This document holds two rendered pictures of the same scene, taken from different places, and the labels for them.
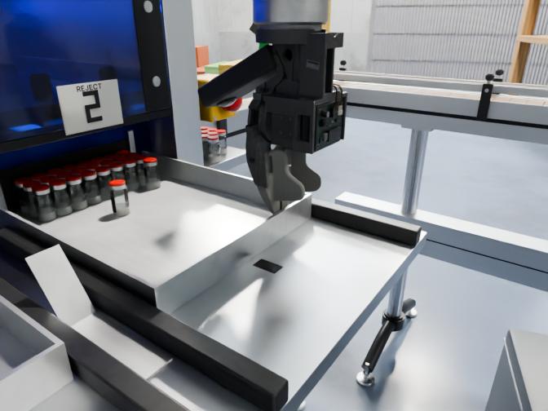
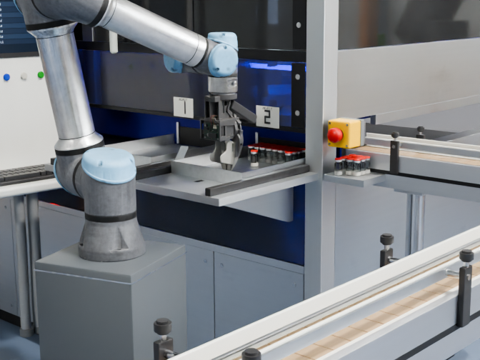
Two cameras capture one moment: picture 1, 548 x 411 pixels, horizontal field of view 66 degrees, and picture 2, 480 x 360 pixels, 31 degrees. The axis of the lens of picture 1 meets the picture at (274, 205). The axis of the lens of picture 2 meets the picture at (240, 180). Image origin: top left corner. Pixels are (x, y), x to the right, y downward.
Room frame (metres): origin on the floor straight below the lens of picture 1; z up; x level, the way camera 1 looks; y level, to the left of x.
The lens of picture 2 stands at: (0.74, -2.23, 1.36)
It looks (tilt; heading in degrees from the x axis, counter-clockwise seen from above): 12 degrees down; 96
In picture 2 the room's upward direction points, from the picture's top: straight up
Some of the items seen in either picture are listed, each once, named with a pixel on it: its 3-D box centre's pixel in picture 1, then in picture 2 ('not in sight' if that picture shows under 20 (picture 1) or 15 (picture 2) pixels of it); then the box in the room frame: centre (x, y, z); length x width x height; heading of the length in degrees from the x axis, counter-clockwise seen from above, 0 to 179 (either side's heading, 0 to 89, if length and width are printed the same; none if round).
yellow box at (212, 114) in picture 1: (209, 97); (345, 133); (0.77, 0.12, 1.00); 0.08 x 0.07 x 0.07; 54
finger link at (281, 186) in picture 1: (283, 187); (218, 156); (0.44, -0.01, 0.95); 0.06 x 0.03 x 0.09; 54
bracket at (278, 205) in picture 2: not in sight; (250, 208); (0.52, 0.05, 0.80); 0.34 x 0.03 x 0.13; 54
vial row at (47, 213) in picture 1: (98, 185); (272, 155); (0.56, 0.25, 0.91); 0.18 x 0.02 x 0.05; 144
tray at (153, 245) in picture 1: (148, 208); (246, 163); (0.50, 0.16, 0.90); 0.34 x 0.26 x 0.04; 54
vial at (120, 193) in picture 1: (119, 199); (254, 158); (0.52, 0.21, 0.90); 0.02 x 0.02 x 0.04
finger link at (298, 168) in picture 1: (298, 180); (227, 158); (0.47, -0.03, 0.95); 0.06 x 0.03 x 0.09; 54
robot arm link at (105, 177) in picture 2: not in sight; (108, 180); (0.24, -0.35, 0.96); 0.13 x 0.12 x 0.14; 129
